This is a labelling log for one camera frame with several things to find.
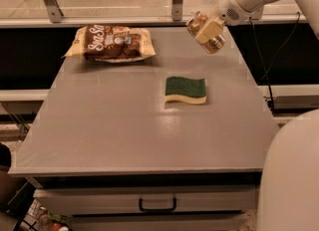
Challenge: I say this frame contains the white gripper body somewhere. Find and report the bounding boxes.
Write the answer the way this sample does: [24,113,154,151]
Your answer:
[212,0,253,26]

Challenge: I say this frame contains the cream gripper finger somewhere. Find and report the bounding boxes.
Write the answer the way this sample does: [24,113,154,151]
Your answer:
[195,15,223,44]

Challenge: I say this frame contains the orange soda can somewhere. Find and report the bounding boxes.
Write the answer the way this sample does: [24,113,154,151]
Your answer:
[186,12,225,54]

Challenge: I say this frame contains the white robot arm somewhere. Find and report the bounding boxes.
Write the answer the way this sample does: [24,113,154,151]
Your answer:
[195,0,319,231]

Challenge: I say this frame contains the green yellow sponge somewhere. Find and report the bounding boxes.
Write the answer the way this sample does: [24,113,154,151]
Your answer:
[164,77,207,105]

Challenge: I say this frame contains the brown snack bag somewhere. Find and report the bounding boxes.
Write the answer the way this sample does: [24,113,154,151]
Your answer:
[65,25,156,63]

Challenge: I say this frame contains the grey cabinet drawer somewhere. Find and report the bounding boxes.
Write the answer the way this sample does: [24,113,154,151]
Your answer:
[34,185,257,216]

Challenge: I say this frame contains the dark round object left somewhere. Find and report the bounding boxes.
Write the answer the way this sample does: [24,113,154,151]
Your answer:
[0,143,12,171]

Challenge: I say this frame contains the colourful items on floor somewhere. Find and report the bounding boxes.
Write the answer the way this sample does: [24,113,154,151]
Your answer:
[20,198,70,231]

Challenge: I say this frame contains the black hanging cable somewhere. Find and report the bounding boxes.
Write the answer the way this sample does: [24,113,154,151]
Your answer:
[248,11,302,115]

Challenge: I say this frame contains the black drawer handle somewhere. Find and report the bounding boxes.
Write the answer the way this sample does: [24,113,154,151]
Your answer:
[139,198,177,213]

